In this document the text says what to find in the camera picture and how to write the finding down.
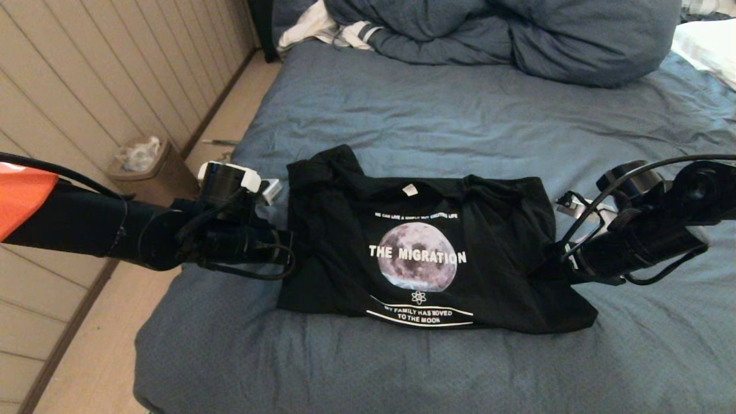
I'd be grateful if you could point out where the crumpled plastic bin bag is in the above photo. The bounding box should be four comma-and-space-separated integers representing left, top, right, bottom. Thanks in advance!
115, 136, 162, 173

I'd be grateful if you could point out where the white left wrist camera on bracket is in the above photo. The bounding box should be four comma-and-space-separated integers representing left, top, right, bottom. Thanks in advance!
256, 178, 283, 206

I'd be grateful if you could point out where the white pillow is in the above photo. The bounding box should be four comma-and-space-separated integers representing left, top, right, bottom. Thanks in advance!
672, 18, 736, 91

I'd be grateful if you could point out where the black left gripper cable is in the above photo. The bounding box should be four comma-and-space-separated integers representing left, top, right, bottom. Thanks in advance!
198, 241, 297, 282

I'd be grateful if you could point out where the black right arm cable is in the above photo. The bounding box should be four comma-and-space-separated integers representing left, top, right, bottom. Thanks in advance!
555, 154, 736, 286

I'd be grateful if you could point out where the braided black left arm cable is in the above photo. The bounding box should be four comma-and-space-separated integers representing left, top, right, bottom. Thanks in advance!
0, 152, 136, 202

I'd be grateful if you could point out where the black moon print t-shirt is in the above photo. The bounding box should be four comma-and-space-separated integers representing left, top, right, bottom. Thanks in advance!
276, 144, 600, 335

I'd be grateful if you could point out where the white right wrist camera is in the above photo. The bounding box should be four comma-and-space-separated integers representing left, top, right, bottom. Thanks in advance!
555, 191, 619, 249

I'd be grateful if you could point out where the white striped garment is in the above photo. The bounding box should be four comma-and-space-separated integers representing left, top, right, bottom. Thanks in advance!
278, 0, 384, 51

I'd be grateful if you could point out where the dark bedside furniture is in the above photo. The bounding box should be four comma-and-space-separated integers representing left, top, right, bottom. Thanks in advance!
248, 0, 282, 63

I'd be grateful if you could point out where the brown trash bin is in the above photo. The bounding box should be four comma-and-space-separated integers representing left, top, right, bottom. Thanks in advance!
106, 136, 201, 209

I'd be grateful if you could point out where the blue crumpled duvet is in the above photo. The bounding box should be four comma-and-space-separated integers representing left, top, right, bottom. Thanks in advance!
273, 0, 683, 89

